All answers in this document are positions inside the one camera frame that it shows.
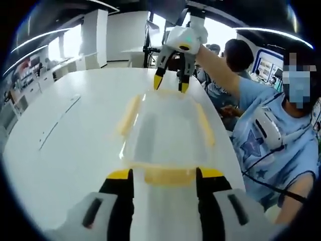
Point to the person in blue shirt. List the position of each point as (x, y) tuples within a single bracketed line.
[(276, 160)]

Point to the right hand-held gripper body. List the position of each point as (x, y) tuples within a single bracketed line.
[(183, 37)]

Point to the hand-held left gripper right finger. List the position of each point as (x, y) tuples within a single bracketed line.
[(258, 221)]

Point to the black tripod stand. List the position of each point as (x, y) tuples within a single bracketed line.
[(146, 42)]

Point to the clear storage box lid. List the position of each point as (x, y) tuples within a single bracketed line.
[(173, 118)]

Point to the white ceiling light strip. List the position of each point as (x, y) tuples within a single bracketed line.
[(276, 32), (40, 37)]

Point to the white storage shelves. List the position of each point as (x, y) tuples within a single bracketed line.
[(27, 75)]

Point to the white worn device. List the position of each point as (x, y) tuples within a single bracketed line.
[(268, 125)]

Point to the clear plastic storage box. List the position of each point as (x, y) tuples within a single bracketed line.
[(160, 150)]

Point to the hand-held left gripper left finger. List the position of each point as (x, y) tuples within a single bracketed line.
[(67, 224)]

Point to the blue framed display shelf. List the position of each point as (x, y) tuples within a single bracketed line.
[(268, 67)]

